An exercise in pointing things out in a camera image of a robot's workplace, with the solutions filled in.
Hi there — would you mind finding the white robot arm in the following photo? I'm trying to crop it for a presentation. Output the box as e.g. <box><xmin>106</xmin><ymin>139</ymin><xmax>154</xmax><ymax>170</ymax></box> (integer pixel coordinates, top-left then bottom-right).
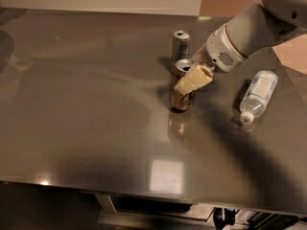
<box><xmin>175</xmin><ymin>0</ymin><xmax>307</xmax><ymax>95</ymax></box>

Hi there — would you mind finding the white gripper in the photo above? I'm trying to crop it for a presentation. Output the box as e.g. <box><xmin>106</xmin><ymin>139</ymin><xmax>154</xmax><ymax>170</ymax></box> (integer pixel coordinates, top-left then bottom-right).
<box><xmin>174</xmin><ymin>24</ymin><xmax>247</xmax><ymax>96</ymax></box>

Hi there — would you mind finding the silver redbull can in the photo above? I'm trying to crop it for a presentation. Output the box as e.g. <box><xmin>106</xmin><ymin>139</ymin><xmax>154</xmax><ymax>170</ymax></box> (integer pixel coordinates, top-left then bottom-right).
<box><xmin>172</xmin><ymin>30</ymin><xmax>191</xmax><ymax>66</ymax></box>

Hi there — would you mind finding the orange soda can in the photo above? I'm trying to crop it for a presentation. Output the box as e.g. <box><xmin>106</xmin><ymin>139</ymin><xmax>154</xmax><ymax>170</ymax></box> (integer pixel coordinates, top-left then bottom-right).
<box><xmin>170</xmin><ymin>58</ymin><xmax>196</xmax><ymax>111</ymax></box>

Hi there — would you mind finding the metal drawer under table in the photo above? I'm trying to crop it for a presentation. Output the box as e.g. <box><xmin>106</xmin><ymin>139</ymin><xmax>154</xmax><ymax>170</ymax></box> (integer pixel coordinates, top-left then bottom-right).
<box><xmin>95</xmin><ymin>194</ymin><xmax>215</xmax><ymax>229</ymax></box>

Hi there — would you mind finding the clear plastic water bottle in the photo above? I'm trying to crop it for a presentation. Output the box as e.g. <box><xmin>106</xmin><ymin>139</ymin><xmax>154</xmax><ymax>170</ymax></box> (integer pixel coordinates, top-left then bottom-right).
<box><xmin>239</xmin><ymin>70</ymin><xmax>278</xmax><ymax>125</ymax></box>

